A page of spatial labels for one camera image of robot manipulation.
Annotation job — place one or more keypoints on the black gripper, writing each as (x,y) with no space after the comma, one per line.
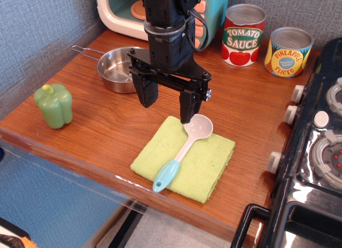
(169,61)

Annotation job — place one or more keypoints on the small steel pot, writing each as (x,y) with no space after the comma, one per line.
(113,67)

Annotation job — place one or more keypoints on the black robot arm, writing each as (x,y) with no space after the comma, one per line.
(170,26)

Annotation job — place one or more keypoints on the white and teal spoon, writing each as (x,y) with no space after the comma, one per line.
(200,127)

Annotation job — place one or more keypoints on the green folded cloth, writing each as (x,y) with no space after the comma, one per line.
(199,171)

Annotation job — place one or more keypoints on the teal toy microwave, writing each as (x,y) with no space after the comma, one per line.
(127,17)

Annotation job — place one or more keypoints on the tomato sauce can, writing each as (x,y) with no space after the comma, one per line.
(242,34)

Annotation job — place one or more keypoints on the green toy bell pepper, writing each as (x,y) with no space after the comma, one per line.
(55,104)

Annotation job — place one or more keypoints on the white stove knob middle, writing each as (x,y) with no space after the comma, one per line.
(290,114)

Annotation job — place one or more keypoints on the white stove knob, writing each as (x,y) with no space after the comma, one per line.
(297,93)
(290,114)
(273,162)

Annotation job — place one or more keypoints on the white stove knob bottom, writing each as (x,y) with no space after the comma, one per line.
(273,162)

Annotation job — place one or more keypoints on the pineapple slices can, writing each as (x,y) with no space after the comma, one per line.
(288,51)

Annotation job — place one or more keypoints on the white stove knob top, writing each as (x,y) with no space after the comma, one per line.
(297,93)

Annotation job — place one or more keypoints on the black toy stove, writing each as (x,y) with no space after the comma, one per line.
(305,206)

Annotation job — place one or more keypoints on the orange and black object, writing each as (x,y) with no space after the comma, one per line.
(13,236)

